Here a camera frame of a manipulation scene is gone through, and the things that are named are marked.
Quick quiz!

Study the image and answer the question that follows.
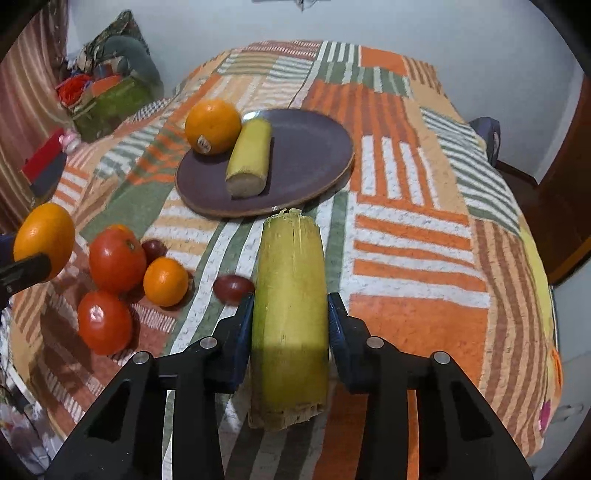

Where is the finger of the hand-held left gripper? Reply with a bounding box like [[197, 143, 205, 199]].
[[0, 253, 52, 296]]

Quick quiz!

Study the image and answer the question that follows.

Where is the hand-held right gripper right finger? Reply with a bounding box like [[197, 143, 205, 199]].
[[327, 292, 542, 480]]

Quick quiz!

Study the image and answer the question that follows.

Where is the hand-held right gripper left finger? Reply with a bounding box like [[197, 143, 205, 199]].
[[44, 292, 256, 480]]

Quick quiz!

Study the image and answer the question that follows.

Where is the plain orange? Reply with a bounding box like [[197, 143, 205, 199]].
[[13, 202, 76, 282]]

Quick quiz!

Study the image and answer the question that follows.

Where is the large yellow-green banana piece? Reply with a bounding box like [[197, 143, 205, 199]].
[[248, 209, 331, 432]]

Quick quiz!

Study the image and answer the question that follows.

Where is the small yellow banana piece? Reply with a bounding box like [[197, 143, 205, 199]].
[[225, 118, 273, 198]]

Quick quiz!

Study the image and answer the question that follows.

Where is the purple ceramic plate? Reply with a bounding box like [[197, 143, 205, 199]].
[[175, 108, 356, 219]]

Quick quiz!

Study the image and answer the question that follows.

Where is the orange with sticker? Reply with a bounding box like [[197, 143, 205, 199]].
[[185, 100, 243, 155]]

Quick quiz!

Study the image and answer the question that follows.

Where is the dark red grape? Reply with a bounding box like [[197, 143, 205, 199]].
[[213, 274, 255, 304], [141, 239, 168, 264]]

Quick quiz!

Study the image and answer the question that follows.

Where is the small tangerine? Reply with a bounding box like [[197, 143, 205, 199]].
[[143, 257, 190, 308]]

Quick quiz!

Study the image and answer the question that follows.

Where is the large red tomato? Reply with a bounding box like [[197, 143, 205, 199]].
[[89, 224, 147, 293]]

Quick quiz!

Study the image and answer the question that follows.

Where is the striped patchwork blanket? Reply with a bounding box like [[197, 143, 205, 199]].
[[9, 40, 563, 480]]

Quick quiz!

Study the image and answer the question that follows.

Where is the small red tomato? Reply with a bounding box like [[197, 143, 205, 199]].
[[77, 291, 134, 356]]

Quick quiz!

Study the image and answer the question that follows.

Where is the red and grey box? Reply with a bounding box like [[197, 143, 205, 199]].
[[21, 128, 68, 200]]

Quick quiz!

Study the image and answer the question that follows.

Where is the striped brown curtain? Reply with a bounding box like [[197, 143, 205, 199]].
[[0, 0, 70, 232]]

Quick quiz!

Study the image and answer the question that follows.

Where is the grey pillow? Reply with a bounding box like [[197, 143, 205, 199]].
[[104, 35, 164, 93]]

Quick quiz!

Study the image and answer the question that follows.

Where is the wooden door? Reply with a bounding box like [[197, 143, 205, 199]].
[[496, 74, 591, 287]]

